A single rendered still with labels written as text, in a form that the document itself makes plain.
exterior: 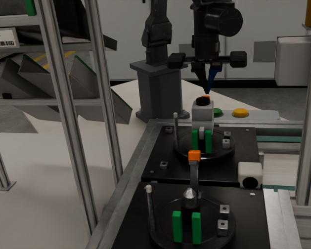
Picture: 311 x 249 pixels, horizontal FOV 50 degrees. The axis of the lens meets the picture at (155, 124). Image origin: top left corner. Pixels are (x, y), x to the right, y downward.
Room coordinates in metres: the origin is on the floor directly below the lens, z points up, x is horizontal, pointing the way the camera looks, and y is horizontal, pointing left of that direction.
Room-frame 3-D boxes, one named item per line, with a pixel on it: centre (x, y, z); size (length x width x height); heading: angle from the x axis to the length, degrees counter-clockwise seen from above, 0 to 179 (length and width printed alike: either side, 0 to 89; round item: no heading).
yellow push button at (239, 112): (0.85, -0.24, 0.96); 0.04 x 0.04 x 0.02
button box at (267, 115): (0.85, -0.24, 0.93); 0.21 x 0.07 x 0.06; 76
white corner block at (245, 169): (0.54, -0.18, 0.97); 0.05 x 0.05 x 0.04; 76
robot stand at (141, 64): (1.10, -0.03, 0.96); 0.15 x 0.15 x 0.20; 30
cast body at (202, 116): (0.65, -0.10, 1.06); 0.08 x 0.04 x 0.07; 166
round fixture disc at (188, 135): (0.66, -0.11, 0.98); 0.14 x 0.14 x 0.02
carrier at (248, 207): (0.41, -0.04, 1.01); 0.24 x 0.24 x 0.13; 76
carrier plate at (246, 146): (0.66, -0.11, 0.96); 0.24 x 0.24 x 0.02; 76
